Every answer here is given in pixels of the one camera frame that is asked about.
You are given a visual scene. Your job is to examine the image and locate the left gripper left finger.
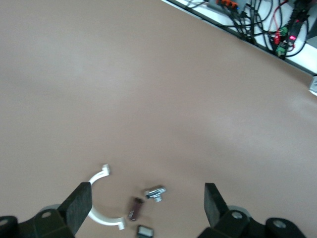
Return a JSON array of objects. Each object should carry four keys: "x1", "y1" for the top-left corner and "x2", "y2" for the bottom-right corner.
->
[{"x1": 34, "y1": 182, "x2": 93, "y2": 238}]

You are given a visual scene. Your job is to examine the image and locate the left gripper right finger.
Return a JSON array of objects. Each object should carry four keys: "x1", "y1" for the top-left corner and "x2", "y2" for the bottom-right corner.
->
[{"x1": 199, "y1": 182, "x2": 268, "y2": 238}]

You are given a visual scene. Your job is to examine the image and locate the white half-round pipe clamp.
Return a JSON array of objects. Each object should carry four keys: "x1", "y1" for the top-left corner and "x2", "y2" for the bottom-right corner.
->
[{"x1": 86, "y1": 164, "x2": 127, "y2": 231}]

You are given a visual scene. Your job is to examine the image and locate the brown plastic cylinder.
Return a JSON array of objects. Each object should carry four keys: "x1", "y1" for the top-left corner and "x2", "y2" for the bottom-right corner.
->
[{"x1": 127, "y1": 197, "x2": 144, "y2": 222}]

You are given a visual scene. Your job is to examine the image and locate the chrome tee valve fitting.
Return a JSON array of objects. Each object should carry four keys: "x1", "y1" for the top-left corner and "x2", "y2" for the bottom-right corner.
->
[{"x1": 144, "y1": 185, "x2": 166, "y2": 203}]

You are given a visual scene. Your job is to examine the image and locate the green terminal connector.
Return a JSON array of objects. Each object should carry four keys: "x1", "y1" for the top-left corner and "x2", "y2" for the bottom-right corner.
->
[
  {"x1": 275, "y1": 26, "x2": 289, "y2": 38},
  {"x1": 274, "y1": 43, "x2": 288, "y2": 58}
]

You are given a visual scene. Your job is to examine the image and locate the black device with red light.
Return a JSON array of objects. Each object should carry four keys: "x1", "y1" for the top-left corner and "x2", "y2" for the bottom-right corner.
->
[{"x1": 287, "y1": 0, "x2": 311, "y2": 43}]

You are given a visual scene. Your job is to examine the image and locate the orange connector block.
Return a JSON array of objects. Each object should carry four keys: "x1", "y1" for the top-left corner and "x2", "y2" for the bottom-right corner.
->
[{"x1": 215, "y1": 0, "x2": 239, "y2": 7}]

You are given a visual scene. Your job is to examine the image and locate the black switch with white face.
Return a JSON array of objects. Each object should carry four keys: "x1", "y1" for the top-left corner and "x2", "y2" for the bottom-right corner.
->
[{"x1": 136, "y1": 225, "x2": 155, "y2": 238}]

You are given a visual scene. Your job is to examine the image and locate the grey metal bracket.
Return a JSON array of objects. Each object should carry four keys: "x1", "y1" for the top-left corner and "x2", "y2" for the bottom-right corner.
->
[{"x1": 308, "y1": 75, "x2": 317, "y2": 97}]

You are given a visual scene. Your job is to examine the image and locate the black cable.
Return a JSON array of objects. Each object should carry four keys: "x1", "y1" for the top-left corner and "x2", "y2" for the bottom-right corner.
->
[{"x1": 230, "y1": 0, "x2": 273, "y2": 50}]

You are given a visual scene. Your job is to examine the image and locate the red cable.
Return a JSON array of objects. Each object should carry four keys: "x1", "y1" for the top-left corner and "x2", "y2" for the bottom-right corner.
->
[{"x1": 268, "y1": 0, "x2": 289, "y2": 34}]

